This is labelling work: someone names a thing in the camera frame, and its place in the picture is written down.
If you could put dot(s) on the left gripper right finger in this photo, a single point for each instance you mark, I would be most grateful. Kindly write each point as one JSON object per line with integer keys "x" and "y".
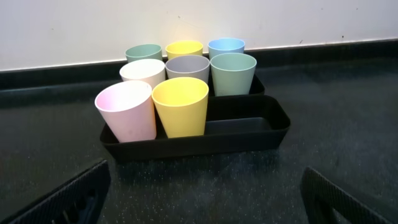
{"x": 326, "y": 202}

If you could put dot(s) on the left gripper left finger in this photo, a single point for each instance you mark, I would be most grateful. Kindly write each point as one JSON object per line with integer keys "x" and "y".
{"x": 68, "y": 199}

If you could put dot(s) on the pink cup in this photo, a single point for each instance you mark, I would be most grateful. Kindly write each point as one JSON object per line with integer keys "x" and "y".
{"x": 127, "y": 110}

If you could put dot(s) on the yellow cup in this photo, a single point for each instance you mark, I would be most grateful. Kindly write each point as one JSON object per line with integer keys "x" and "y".
{"x": 184, "y": 49}
{"x": 181, "y": 107}

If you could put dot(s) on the black tray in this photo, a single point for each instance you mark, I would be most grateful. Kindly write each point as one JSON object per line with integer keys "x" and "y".
{"x": 242, "y": 137}

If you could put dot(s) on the white cup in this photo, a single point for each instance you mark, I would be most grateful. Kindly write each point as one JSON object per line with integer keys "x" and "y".
{"x": 143, "y": 72}

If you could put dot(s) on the green cup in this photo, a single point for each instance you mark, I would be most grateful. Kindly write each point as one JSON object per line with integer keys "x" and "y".
{"x": 232, "y": 74}
{"x": 143, "y": 52}

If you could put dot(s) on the grey cup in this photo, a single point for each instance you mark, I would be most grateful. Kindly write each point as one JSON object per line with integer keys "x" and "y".
{"x": 187, "y": 67}

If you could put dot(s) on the blue cup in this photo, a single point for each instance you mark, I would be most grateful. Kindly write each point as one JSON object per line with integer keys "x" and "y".
{"x": 226, "y": 46}

